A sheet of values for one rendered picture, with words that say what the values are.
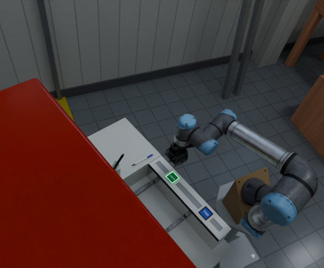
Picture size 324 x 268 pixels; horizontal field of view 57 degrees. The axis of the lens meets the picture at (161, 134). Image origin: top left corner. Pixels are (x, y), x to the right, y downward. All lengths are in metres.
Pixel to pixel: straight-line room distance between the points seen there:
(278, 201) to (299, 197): 0.07
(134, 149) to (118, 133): 0.15
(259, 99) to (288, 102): 0.35
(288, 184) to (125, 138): 1.00
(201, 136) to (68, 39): 2.01
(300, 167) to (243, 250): 1.60
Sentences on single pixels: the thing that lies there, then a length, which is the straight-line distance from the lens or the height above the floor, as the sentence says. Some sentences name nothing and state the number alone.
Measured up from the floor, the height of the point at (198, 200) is 0.96.
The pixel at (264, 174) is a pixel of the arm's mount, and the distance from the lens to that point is 1.75.
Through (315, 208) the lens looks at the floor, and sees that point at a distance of 3.17.
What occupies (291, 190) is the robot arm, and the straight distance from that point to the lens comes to 1.11.
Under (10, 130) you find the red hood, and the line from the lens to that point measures 0.76.
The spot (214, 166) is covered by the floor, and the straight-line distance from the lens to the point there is 2.97.
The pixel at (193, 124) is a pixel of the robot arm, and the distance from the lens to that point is 1.26.
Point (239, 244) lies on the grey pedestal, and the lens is 2.67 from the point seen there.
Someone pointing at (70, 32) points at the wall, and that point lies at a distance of 2.95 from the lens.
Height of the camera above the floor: 2.38
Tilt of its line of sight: 51 degrees down
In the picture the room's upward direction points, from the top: 11 degrees clockwise
